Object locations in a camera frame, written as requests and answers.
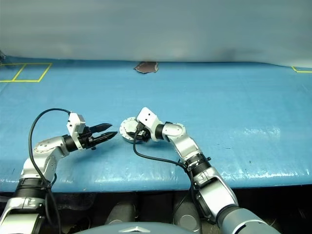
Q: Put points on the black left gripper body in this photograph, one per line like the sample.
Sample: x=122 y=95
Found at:
x=87 y=141

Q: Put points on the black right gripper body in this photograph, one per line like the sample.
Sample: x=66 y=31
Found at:
x=143 y=135

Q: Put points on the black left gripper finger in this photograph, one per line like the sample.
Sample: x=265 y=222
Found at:
x=106 y=136
x=101 y=127

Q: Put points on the motor lid with circuit board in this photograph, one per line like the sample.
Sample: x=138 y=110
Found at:
x=129 y=126

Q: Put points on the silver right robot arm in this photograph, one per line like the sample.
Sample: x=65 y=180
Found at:
x=185 y=146

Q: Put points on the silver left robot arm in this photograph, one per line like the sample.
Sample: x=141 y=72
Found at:
x=46 y=148

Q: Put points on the dark brown torn patch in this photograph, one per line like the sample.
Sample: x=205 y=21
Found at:
x=146 y=67

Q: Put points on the dark grey rounded shape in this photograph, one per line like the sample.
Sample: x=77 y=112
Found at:
x=120 y=213
x=186 y=217

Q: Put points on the blue-grey robot torso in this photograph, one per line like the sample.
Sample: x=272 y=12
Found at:
x=136 y=229

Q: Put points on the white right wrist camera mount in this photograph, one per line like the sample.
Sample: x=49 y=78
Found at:
x=150 y=118

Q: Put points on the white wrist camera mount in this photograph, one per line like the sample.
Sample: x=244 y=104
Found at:
x=74 y=122
x=150 y=118

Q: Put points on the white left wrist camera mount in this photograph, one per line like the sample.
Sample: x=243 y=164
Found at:
x=74 y=122

